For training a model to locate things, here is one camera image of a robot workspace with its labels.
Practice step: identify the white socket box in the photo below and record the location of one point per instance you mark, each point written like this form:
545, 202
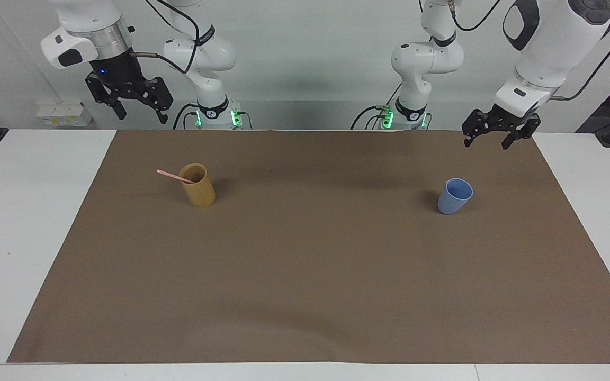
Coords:
64, 114

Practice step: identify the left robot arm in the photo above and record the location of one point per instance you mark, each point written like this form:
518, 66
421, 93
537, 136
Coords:
554, 47

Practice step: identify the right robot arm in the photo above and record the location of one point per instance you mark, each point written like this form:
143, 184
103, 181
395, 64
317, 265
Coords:
207, 55

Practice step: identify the pink chopstick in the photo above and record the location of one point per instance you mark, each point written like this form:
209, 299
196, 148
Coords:
170, 175

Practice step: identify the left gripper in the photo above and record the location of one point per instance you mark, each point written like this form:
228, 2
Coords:
519, 120

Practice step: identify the brown cup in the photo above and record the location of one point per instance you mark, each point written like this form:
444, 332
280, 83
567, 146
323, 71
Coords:
199, 190

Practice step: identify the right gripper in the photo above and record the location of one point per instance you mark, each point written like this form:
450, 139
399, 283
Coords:
117, 69

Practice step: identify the blue cup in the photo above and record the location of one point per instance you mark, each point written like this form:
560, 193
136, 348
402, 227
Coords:
453, 198

